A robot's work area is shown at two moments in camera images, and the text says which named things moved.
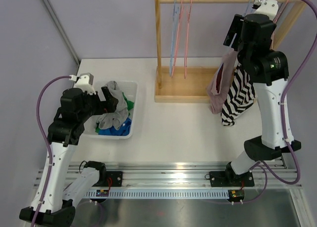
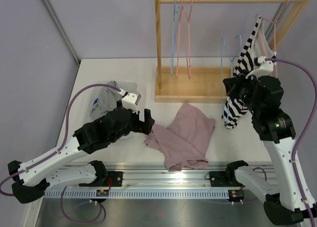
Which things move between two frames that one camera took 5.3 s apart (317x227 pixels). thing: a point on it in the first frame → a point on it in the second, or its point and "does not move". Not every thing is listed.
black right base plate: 222,179 does not move
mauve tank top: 218,85 → 185,143
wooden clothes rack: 190,84 does not move
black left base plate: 113,179 does not move
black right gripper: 236,27 → 233,85
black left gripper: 105,106 → 142,127
